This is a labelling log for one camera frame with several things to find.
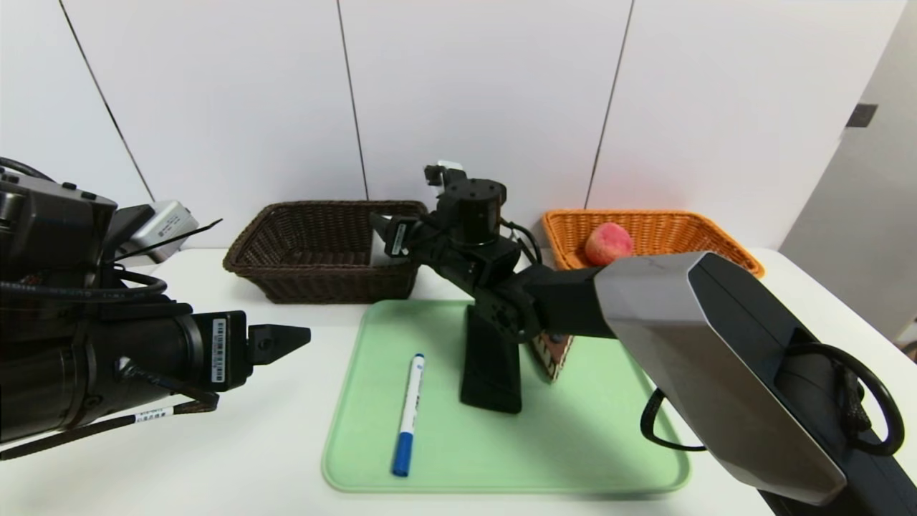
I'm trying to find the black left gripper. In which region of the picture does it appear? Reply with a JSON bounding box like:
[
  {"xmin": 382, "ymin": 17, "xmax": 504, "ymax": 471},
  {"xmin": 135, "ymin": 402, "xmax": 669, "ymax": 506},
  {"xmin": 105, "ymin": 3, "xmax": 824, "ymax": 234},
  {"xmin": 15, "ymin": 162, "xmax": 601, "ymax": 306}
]
[{"xmin": 105, "ymin": 310, "xmax": 312, "ymax": 415}]

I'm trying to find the chocolate blueberry cake slice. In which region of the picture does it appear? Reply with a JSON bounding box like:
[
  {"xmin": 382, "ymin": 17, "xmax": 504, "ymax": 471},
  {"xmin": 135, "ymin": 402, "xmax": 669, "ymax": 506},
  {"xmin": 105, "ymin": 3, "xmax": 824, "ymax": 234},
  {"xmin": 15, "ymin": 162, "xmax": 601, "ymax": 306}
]
[{"xmin": 530, "ymin": 333, "xmax": 575, "ymax": 382}]

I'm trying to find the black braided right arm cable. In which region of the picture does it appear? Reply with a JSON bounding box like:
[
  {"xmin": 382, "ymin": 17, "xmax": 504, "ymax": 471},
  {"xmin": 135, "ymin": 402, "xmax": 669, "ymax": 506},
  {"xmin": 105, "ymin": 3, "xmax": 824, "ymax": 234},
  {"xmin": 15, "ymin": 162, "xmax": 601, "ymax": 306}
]
[{"xmin": 831, "ymin": 358, "xmax": 876, "ymax": 438}]

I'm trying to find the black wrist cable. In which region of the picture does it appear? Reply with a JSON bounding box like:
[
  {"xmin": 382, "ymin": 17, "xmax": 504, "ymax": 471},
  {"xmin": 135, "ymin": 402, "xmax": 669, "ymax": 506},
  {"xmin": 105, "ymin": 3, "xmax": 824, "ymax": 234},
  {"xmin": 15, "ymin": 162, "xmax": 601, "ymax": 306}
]
[
  {"xmin": 0, "ymin": 274, "xmax": 168, "ymax": 303},
  {"xmin": 640, "ymin": 343, "xmax": 905, "ymax": 457}
]

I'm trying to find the red peach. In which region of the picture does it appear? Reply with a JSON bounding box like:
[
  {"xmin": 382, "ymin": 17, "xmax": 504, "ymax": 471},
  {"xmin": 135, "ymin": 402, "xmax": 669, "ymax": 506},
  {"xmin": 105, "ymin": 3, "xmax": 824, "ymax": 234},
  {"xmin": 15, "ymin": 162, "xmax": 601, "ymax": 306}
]
[{"xmin": 584, "ymin": 221, "xmax": 635, "ymax": 267}]

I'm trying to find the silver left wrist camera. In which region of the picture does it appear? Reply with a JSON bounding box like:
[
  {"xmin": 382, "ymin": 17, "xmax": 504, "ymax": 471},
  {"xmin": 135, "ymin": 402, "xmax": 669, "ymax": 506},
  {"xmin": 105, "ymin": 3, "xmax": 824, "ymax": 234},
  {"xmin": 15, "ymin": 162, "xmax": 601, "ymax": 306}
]
[{"xmin": 107, "ymin": 201, "xmax": 200, "ymax": 267}]

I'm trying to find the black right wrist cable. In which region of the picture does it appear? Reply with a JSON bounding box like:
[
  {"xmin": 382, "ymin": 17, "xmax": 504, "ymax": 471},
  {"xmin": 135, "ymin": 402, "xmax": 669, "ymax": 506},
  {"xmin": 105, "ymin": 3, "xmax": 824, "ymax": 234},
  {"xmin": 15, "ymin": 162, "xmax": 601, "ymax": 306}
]
[{"xmin": 640, "ymin": 343, "xmax": 905, "ymax": 457}]

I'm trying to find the black glasses case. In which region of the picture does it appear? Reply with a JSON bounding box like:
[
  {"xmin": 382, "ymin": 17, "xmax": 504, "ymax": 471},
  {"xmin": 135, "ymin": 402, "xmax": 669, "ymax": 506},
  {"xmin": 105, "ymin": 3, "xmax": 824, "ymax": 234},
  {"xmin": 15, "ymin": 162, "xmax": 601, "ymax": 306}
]
[{"xmin": 459, "ymin": 305, "xmax": 523, "ymax": 414}]

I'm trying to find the blue capped whiteboard marker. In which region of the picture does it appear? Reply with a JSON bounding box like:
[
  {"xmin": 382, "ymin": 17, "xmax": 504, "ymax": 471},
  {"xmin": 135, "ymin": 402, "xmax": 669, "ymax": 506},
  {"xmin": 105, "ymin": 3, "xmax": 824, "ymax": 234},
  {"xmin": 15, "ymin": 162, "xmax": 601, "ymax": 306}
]
[{"xmin": 391, "ymin": 353, "xmax": 426, "ymax": 478}]

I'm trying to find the orange wicker basket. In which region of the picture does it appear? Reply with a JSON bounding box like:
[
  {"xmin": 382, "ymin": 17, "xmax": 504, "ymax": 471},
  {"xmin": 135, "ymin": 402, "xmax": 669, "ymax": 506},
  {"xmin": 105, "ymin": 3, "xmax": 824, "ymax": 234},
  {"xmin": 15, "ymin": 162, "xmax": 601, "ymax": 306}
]
[{"xmin": 541, "ymin": 209, "xmax": 766, "ymax": 279}]

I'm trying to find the light green plastic tray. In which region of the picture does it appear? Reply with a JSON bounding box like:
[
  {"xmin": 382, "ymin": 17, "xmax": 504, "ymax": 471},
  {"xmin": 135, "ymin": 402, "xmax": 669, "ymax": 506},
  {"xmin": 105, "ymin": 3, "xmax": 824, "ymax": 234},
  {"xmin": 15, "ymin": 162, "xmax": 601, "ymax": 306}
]
[{"xmin": 321, "ymin": 299, "xmax": 692, "ymax": 494}]

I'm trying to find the thin black zip tie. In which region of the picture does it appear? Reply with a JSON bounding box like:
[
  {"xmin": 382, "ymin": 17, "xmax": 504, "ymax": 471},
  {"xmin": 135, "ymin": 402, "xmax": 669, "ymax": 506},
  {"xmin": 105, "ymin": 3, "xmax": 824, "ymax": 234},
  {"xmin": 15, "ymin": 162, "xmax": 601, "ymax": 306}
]
[{"xmin": 115, "ymin": 219, "xmax": 223, "ymax": 262}]

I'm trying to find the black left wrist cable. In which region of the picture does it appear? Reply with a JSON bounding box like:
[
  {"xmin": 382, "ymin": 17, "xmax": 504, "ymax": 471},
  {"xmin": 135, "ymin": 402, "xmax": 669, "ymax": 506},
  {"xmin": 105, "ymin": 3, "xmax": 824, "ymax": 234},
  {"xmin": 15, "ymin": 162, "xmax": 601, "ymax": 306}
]
[{"xmin": 0, "ymin": 274, "xmax": 168, "ymax": 303}]

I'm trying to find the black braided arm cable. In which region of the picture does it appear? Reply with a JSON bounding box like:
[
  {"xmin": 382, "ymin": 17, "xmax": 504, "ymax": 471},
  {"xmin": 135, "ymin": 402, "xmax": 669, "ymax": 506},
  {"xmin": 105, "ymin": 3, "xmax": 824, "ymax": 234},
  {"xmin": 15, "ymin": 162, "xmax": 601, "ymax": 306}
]
[
  {"xmin": 0, "ymin": 391, "xmax": 221, "ymax": 461},
  {"xmin": 831, "ymin": 358, "xmax": 876, "ymax": 438}
]

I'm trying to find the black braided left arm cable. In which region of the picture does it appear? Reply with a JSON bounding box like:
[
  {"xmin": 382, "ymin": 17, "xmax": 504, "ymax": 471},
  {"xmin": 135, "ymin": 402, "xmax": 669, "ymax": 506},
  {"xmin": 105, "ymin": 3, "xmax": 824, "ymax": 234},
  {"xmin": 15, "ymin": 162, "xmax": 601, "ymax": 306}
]
[{"xmin": 0, "ymin": 391, "xmax": 221, "ymax": 461}]

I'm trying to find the dark brown wicker basket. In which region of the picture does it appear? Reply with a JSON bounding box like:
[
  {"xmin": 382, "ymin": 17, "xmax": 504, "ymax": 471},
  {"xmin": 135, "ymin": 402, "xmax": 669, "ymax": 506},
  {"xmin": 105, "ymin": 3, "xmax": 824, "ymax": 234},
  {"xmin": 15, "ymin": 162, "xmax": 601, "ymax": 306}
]
[{"xmin": 222, "ymin": 200, "xmax": 429, "ymax": 305}]

